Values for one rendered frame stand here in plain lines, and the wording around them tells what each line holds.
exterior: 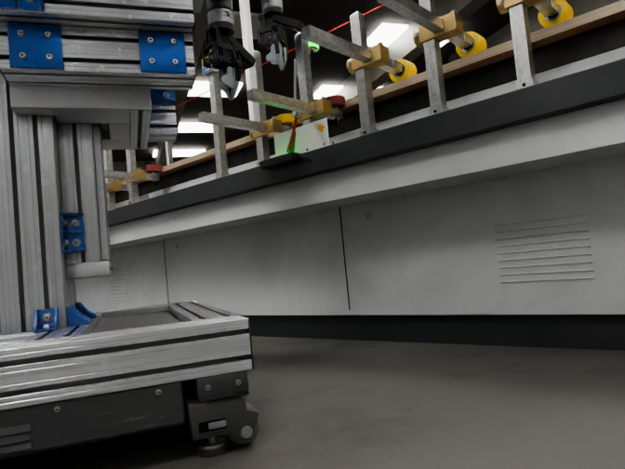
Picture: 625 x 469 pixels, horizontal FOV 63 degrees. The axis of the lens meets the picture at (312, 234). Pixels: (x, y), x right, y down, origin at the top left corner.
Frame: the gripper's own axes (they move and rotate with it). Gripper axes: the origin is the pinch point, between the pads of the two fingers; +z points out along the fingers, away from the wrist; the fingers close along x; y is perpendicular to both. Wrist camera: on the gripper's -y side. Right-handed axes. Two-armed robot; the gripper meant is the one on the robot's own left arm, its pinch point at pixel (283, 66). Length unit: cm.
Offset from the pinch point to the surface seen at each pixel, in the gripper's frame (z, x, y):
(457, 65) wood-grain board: 12, -3, -58
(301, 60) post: -2.6, -4.7, -5.4
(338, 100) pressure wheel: 12.0, -11.9, -15.0
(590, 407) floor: 101, 53, -78
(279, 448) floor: 101, 80, -27
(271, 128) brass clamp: 17.8, -10.1, 11.7
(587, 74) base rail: 32, 28, -88
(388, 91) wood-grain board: 13.0, -11.7, -33.4
